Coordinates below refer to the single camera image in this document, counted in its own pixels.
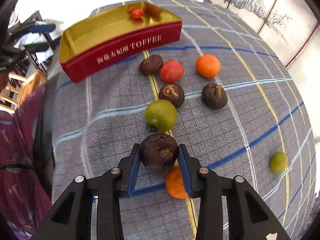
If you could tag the red gold toffee tin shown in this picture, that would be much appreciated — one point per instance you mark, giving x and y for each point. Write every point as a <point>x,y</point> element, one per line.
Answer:
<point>112,35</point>

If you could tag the dark brown water chestnut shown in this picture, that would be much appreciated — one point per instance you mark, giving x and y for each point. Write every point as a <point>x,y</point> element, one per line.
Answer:
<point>158,152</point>

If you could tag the large green tomato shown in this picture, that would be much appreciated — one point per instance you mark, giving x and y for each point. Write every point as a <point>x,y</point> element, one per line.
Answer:
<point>160,115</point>

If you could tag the brown water chestnut centre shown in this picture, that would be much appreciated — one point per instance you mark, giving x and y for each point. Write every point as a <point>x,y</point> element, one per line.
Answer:
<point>173,93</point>

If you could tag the brown water chestnut right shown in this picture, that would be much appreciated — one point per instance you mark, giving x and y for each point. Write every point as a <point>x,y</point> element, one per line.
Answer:
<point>214,96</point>

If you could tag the small red cherry tomato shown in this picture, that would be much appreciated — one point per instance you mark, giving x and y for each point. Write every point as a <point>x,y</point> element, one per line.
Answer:
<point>137,14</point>

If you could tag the plaid grey tablecloth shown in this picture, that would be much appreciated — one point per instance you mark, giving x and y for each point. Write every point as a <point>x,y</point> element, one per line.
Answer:
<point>98,120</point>

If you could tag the brown water chestnut far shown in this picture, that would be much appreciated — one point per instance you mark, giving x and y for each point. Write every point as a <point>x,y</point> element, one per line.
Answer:
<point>151,65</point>

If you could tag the orange tangerine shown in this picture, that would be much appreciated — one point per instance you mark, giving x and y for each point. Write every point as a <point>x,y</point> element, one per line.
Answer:
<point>174,184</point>
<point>208,66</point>

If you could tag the painted folding screen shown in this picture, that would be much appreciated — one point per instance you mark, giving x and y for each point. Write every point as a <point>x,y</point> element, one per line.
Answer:
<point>289,27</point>

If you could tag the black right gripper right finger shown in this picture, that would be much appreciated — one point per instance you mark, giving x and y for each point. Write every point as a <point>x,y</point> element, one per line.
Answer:
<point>248,215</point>

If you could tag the small green tomato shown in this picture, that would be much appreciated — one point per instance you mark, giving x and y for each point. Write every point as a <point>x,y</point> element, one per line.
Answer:
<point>278,162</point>

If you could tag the dark wooden chair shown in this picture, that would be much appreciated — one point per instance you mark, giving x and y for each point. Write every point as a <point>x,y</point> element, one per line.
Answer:
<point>28,85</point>

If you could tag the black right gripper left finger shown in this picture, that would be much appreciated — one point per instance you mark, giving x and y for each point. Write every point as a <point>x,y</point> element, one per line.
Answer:
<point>71,215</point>

